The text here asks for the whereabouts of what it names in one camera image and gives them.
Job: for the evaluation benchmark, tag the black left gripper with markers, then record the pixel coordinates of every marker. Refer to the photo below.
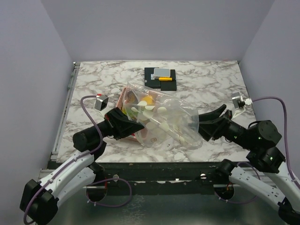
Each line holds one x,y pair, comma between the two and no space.
119,124

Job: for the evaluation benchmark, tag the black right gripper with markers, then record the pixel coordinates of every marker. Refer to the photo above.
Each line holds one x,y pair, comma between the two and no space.
207,129

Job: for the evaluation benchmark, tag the pink perforated plastic basket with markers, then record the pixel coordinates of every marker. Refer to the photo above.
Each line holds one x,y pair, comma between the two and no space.
131,104

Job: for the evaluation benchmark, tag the clear polka dot zip bag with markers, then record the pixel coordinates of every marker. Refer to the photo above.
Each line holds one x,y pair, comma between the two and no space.
172,118

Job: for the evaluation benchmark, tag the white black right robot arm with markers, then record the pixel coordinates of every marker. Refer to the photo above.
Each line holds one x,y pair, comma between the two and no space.
260,140

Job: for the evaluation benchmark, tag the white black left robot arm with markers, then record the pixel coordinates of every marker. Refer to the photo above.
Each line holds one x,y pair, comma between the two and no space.
42,199

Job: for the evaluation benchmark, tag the yellow toy bell pepper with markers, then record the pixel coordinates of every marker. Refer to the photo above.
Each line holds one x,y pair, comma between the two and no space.
149,100

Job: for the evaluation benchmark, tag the grey rectangular box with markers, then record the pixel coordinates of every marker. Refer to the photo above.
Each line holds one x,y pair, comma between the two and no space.
162,72

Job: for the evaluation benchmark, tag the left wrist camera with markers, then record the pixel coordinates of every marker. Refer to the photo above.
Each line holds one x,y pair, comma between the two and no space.
101,102

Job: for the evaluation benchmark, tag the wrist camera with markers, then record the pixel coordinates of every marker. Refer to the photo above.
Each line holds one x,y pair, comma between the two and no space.
240,104
101,102

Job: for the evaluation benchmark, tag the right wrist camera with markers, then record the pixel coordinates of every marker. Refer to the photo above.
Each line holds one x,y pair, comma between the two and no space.
240,104

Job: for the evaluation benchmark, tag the black metal front rail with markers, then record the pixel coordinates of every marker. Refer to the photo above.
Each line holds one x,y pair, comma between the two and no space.
121,179

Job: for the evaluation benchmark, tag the yellow handled screwdriver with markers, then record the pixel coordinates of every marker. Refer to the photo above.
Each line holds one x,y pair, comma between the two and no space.
167,79

